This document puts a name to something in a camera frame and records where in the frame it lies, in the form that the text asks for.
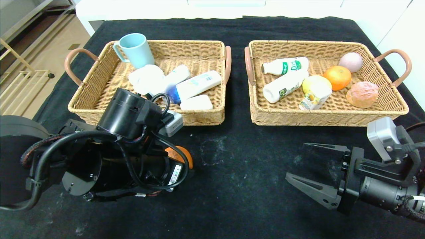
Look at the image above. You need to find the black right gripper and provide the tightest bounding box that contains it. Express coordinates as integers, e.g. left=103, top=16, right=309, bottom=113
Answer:
left=285, top=142, right=402, bottom=216

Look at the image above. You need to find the yellow lemon drink carton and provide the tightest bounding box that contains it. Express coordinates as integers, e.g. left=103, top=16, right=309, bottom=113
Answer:
left=299, top=78, right=332, bottom=111

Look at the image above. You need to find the yellow lemon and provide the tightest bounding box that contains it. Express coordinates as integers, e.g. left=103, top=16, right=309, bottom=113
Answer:
left=302, top=75, right=332, bottom=94

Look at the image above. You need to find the white milk bottle green label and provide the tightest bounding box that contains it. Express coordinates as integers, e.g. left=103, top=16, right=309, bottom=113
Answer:
left=263, top=69, right=309, bottom=103

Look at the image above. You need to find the orange with stem mark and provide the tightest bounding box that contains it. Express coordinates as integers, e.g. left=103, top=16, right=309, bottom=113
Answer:
left=165, top=145, right=193, bottom=170

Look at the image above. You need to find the white tube with blue cap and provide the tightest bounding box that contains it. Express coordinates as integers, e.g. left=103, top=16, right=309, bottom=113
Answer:
left=166, top=70, right=222, bottom=104

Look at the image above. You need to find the white shoe brush bottle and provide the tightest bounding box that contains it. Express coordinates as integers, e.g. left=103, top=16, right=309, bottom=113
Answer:
left=148, top=65, right=191, bottom=97

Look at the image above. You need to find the wicker basket with food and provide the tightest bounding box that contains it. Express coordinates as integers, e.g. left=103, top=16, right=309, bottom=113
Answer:
left=244, top=40, right=412, bottom=127

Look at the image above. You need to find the wicker basket with toiletries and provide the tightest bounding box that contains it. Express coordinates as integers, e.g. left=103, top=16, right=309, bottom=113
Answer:
left=64, top=40, right=232, bottom=126

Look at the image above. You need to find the brown bread roll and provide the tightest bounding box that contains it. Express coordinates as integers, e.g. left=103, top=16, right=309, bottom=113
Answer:
left=346, top=81, right=379, bottom=108

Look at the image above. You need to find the orange with smooth skin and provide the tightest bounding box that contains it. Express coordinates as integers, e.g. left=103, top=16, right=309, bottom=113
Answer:
left=323, top=65, right=352, bottom=91

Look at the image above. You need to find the pale pink egg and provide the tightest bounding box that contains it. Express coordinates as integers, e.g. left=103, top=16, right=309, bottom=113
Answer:
left=338, top=52, right=363, bottom=73

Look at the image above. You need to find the white AD drink bottle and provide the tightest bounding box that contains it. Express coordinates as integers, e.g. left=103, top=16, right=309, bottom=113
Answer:
left=261, top=56, right=309, bottom=76

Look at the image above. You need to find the white soap bar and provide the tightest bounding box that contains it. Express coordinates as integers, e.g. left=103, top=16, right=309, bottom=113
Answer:
left=180, top=95, right=213, bottom=111

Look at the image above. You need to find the white round dish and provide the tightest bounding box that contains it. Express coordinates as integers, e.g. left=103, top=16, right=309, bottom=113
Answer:
left=128, top=65, right=165, bottom=95

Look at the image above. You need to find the white low table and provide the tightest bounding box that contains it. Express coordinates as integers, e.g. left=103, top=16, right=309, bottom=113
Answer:
left=76, top=0, right=359, bottom=38

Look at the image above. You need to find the light blue mug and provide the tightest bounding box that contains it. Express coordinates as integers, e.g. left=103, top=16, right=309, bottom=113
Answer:
left=113, top=33, right=155, bottom=70

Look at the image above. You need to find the light wooden rolling rack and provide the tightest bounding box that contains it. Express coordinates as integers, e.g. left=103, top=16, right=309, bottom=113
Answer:
left=0, top=38, right=56, bottom=117

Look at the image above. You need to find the smooth black camera cable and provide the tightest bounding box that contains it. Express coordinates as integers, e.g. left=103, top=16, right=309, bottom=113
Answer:
left=0, top=93, right=190, bottom=211
left=405, top=122, right=425, bottom=150

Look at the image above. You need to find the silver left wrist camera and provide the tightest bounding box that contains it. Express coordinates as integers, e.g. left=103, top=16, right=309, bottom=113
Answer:
left=159, top=111, right=184, bottom=137

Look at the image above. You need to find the braided black red cable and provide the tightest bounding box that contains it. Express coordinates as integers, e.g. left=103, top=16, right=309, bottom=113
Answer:
left=20, top=134, right=63, bottom=168

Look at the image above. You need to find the grey metal shelf frame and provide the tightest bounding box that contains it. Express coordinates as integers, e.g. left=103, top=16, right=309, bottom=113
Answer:
left=0, top=0, right=77, bottom=43

